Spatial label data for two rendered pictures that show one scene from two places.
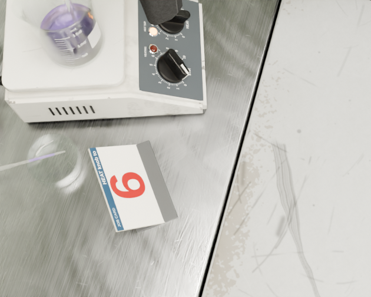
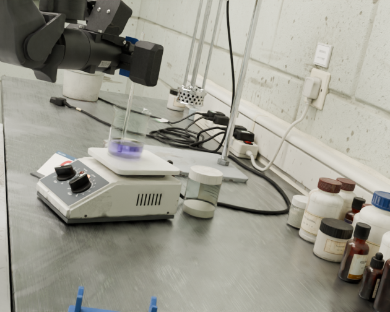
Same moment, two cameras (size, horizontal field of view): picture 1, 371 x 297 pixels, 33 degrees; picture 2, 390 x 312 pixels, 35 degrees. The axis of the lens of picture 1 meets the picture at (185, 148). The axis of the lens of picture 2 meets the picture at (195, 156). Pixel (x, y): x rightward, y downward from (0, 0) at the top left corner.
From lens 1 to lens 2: 127 cm
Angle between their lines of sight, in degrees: 90
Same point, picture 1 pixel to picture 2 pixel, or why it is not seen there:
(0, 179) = not seen: hidden behind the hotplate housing
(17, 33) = (156, 159)
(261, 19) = (18, 224)
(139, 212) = (51, 164)
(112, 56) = (99, 152)
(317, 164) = not seen: outside the picture
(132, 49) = (93, 166)
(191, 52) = (59, 187)
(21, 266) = not seen: hidden behind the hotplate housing
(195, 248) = (15, 168)
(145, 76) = (78, 164)
